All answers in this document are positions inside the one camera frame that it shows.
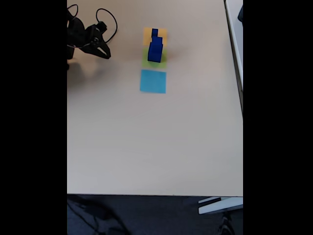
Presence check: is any orange paper square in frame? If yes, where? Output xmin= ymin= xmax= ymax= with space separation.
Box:
xmin=143 ymin=27 xmax=168 ymax=47

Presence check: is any light blue paper square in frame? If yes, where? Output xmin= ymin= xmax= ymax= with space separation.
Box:
xmin=139 ymin=69 xmax=167 ymax=94

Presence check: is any black floor cable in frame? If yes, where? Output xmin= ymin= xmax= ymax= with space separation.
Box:
xmin=67 ymin=195 xmax=128 ymax=235

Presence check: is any white table foot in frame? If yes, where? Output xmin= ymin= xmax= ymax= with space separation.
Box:
xmin=198 ymin=196 xmax=244 ymax=215

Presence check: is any large blue cube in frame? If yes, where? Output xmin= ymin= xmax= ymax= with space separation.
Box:
xmin=147 ymin=43 xmax=164 ymax=64

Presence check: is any green paper square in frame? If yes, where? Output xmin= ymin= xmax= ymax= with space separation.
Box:
xmin=142 ymin=46 xmax=168 ymax=69

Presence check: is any white neighbouring table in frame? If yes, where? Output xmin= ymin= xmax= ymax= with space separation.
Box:
xmin=224 ymin=0 xmax=244 ymax=118

